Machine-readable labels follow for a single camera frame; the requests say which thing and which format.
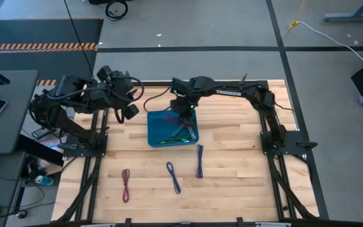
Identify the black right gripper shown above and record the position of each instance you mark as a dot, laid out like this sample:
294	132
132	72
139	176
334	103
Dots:
183	108

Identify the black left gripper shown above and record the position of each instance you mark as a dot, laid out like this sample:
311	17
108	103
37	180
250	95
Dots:
120	91

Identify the blue plastic tray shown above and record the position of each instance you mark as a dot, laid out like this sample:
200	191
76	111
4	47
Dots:
157	126

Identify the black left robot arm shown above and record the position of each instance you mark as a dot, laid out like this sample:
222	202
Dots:
71	91

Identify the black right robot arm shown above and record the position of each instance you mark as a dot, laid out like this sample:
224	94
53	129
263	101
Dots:
228	92

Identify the black power adapter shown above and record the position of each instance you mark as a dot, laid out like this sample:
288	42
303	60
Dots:
41	133

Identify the black desk support beam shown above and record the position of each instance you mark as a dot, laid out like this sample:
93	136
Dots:
39	151

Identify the teal drink can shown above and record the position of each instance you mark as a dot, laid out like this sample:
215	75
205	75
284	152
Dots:
44	180

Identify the black hazard-striped floor mat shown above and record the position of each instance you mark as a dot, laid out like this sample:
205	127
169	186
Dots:
43	31

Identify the grey lower desk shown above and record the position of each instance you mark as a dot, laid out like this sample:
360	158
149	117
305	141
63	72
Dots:
5	189

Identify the black caster wheel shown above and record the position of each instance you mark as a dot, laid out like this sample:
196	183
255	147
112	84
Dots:
21	214

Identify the grey table leg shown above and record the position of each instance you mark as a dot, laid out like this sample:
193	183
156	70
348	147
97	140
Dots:
342	16

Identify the black aluminium table frame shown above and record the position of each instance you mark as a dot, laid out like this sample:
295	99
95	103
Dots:
156	84

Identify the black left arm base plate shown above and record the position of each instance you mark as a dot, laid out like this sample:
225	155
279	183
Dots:
84	153

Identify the black frame clamp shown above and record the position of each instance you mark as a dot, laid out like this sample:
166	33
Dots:
244	79
128	222
239	221

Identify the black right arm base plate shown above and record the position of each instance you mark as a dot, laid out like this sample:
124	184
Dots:
295	146

